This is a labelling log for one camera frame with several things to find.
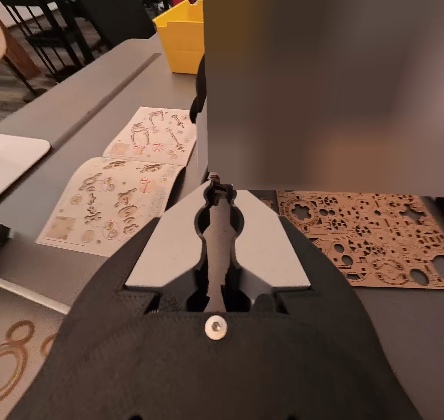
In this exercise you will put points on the black metal chair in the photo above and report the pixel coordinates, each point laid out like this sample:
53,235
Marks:
52,28

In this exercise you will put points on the laser-cut wooden parts sheet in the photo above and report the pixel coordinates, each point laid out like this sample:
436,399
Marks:
367,239

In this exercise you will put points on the small black object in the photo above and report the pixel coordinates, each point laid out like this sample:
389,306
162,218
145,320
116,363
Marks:
3,235

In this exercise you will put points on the white flat board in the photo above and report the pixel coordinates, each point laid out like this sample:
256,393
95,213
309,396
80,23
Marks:
17,159

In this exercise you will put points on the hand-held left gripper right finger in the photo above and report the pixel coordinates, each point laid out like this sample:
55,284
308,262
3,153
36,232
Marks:
270,246

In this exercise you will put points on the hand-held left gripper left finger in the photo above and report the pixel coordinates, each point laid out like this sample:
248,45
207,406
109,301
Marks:
166,246

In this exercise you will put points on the small wooden model part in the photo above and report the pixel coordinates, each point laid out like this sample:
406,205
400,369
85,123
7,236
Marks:
217,188

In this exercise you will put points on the open instruction booklet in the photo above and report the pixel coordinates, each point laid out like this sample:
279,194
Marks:
114,191

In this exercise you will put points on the pale wooden sheet with rings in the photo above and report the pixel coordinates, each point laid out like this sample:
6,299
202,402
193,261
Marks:
17,361

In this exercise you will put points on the dark partition panel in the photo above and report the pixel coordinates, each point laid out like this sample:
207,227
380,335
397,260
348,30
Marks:
111,7

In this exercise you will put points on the yellow plastic bin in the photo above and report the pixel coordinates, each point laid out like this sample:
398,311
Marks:
180,38

